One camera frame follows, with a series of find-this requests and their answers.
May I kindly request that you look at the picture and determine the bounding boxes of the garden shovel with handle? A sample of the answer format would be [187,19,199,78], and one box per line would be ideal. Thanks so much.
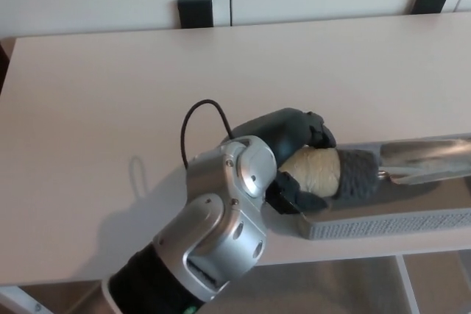
[280,137,471,211]

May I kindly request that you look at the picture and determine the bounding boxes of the dark brown furniture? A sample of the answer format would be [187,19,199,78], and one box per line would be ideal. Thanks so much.
[0,39,10,95]

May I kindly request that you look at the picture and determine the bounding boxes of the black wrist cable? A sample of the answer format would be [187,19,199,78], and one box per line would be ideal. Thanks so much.
[180,99,235,168]

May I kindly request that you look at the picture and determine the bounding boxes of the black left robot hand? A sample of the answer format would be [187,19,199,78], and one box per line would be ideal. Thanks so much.
[220,107,338,216]

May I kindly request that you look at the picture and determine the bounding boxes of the grey perforated plastic basket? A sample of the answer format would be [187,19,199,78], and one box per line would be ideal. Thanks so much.
[297,132,471,243]

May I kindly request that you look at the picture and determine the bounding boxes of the white desk with metal frame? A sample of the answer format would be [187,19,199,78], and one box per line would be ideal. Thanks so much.
[0,10,471,314]

